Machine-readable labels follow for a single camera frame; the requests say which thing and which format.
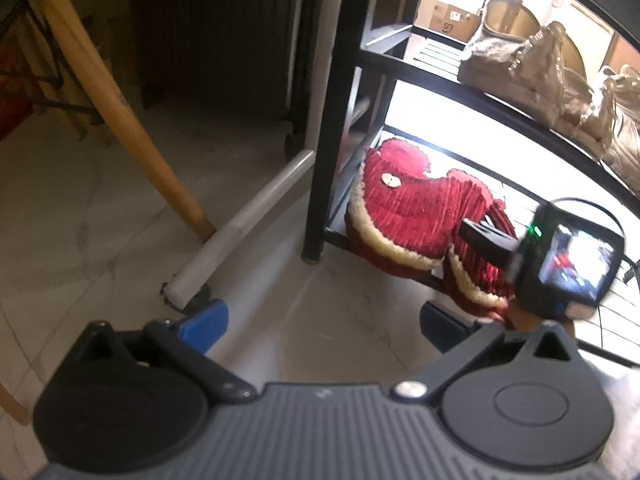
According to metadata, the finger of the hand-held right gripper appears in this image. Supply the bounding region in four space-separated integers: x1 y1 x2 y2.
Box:
458 217 522 267

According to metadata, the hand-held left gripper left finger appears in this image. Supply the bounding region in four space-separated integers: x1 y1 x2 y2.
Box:
70 299 258 404

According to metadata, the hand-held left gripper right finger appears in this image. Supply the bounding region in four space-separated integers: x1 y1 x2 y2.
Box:
392 300 573 401

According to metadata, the red knitted slipper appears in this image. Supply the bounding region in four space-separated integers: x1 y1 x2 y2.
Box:
344 138 492 274
446 200 519 319

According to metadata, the beige lace-up sneaker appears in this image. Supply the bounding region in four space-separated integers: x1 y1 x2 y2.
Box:
570 64 640 181

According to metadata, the black metal shoe rack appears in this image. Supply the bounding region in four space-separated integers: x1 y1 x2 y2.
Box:
302 0 640 369

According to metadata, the person's right hand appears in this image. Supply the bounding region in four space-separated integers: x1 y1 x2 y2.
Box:
502 305 576 341

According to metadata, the wooden chair leg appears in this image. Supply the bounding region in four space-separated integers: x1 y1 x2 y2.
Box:
25 0 217 241

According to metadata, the cardboard box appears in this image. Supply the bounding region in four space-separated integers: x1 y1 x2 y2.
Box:
428 0 484 41

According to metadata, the dark ribbed wheeled case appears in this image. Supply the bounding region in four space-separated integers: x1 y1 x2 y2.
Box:
128 0 306 159

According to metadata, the red cloth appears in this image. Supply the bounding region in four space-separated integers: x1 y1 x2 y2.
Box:
0 44 37 142

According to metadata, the white tube table frame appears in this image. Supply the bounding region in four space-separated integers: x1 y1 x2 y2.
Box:
160 0 374 319

